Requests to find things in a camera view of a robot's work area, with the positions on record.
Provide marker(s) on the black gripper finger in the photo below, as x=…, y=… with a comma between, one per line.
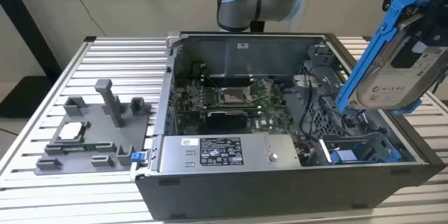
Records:
x=406, y=54

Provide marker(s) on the hard disk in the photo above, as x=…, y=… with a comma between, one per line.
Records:
x=388, y=85

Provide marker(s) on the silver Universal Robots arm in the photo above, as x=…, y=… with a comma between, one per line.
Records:
x=238, y=11

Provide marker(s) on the grey metal drive cage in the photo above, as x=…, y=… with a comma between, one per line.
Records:
x=315, y=108

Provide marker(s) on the locking lever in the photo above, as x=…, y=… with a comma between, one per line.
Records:
x=263, y=95

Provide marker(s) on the green motherboard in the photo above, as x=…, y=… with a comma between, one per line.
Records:
x=270, y=119

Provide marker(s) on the CPU socket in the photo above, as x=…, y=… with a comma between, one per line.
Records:
x=235, y=96

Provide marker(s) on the black graphics card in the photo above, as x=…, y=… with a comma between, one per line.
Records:
x=224, y=121

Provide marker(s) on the silver power supply unit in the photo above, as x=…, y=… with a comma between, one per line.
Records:
x=227, y=153

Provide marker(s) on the black open PC case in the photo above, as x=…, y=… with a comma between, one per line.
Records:
x=266, y=192

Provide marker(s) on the blue case latch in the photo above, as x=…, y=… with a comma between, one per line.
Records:
x=138, y=157

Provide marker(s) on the black table end cap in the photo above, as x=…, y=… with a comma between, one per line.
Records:
x=91, y=38

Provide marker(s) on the grey parts rack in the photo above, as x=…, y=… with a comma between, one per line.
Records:
x=104, y=132

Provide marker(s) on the green RAM stick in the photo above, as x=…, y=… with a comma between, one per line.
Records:
x=91, y=146

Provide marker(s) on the silver CPU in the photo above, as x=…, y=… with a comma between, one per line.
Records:
x=71, y=130

